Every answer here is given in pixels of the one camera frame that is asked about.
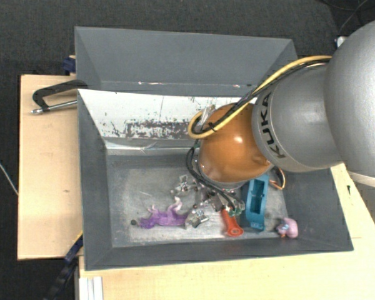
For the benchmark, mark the purple toy horse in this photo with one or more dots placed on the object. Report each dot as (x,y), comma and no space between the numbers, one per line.
(165,218)

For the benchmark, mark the pink toy animal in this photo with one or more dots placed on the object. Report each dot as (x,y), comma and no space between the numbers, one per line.
(290,228)

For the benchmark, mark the blue plastic holder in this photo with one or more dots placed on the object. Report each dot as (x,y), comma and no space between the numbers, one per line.
(255,208)

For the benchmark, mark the grey metal bin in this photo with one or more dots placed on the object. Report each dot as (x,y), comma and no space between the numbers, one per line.
(125,198)

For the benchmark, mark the pale wood board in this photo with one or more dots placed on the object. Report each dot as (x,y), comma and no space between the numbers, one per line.
(47,167)

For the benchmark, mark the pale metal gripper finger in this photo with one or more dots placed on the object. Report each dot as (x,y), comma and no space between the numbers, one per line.
(183,184)
(197,217)

